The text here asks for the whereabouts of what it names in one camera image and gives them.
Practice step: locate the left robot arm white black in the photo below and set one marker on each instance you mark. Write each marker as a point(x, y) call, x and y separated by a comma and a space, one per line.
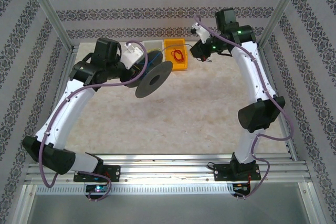
point(65, 113)

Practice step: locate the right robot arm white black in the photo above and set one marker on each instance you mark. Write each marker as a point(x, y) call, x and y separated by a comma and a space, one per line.
point(252, 77)

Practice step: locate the yellow plastic bin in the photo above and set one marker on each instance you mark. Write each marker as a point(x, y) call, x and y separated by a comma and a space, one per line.
point(183, 62)

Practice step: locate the white plastic bin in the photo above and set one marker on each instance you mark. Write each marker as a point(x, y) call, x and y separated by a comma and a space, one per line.
point(153, 43)

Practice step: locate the small controller board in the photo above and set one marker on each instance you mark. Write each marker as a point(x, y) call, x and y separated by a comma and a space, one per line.
point(97, 188)
point(240, 187)

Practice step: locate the grey metal panel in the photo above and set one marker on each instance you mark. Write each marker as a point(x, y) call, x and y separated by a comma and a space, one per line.
point(168, 208)

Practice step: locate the aluminium table side rail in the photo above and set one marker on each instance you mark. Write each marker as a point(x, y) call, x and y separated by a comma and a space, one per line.
point(69, 53)
point(290, 150)

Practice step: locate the aluminium frame post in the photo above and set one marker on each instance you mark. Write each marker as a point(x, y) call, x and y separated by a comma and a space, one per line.
point(50, 9)
point(283, 6)

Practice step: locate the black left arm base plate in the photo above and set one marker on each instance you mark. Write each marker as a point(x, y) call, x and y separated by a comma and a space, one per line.
point(114, 172)

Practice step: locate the aluminium mounting rail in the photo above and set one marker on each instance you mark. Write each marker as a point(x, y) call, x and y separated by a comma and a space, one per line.
point(168, 169)

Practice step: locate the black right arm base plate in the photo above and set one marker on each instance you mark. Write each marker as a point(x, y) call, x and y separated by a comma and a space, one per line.
point(221, 171)

